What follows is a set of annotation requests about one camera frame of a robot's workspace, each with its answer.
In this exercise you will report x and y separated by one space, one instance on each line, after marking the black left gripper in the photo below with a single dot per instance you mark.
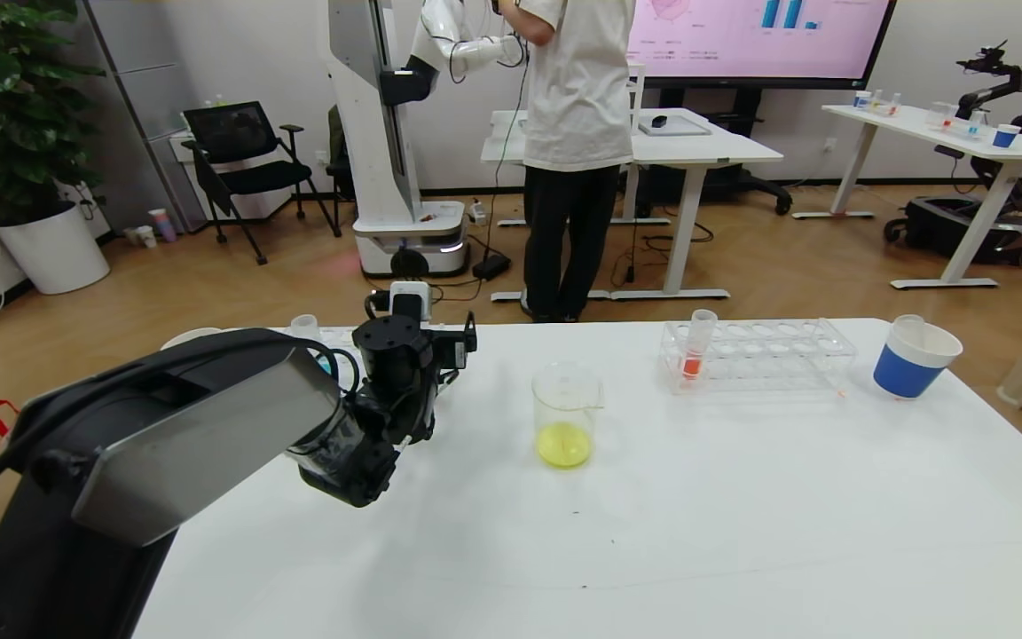
453 351

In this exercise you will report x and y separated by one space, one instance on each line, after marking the black background robot arm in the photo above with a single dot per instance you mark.
994 75

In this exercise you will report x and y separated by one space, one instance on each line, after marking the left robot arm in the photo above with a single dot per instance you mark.
165 444

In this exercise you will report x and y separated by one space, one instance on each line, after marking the clear acrylic tube rack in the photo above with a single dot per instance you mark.
759 359
342 335

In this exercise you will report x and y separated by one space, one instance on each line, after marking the clear glass beaker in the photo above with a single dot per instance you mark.
567 439

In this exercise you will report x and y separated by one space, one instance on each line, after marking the blue pigment test tube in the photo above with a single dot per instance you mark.
304 327

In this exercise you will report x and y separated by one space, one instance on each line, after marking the red pigment test tube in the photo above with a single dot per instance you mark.
695 355

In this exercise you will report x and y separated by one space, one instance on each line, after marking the black power adapter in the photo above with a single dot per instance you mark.
491 266

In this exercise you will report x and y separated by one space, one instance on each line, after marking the tall white robot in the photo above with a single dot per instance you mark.
378 133

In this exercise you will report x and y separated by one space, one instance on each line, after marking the blue white paper cup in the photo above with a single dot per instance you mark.
187 335
910 368

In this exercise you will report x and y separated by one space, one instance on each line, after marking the person in white shirt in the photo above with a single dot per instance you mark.
577 89

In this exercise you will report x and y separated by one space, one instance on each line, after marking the black office chair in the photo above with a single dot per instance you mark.
236 146

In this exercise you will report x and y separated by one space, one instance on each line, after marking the grey flat tray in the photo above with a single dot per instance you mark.
675 126

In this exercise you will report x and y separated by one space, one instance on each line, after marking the pink tumbler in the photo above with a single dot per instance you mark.
161 224

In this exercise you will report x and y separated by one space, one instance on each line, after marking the white drawer organizer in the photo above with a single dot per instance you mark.
637 89

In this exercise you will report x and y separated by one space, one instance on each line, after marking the small white cup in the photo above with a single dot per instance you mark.
145 235

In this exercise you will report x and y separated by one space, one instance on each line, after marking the grey cabinet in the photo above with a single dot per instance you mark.
147 89

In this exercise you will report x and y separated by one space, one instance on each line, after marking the white plant pot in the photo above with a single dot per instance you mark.
54 248

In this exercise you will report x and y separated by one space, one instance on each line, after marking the green potted plant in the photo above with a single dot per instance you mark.
5 98

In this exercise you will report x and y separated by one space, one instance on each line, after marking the long white desk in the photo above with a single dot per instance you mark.
919 129

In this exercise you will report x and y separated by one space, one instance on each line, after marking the small blue cup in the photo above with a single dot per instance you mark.
1005 136

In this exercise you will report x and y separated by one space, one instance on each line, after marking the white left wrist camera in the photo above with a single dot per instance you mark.
411 300

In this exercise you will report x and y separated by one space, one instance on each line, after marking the wall display screen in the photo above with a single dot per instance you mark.
759 35

